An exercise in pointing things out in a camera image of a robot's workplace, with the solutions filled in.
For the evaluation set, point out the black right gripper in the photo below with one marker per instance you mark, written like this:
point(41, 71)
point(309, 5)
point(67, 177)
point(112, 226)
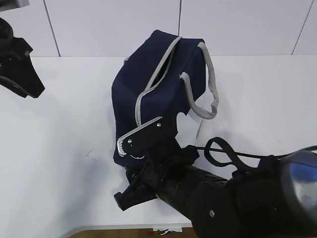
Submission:
point(162, 156)

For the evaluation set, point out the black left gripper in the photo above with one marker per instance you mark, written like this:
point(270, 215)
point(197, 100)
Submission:
point(15, 59)

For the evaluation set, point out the navy blue lunch bag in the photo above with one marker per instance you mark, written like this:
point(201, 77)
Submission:
point(167, 75)

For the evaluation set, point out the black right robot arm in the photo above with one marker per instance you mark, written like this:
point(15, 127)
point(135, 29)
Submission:
point(276, 199)

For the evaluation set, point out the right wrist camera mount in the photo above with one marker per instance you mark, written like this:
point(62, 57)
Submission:
point(144, 137)

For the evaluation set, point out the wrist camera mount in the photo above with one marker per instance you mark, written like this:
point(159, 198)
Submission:
point(12, 4)
point(144, 137)

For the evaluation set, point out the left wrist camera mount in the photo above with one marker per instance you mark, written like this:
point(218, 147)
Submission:
point(12, 4)

